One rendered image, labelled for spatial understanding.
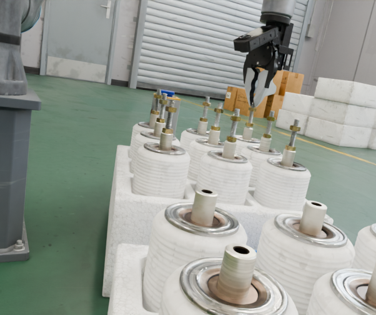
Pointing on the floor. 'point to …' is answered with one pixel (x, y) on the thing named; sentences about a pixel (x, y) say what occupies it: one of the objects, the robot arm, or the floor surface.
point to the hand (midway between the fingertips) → (252, 100)
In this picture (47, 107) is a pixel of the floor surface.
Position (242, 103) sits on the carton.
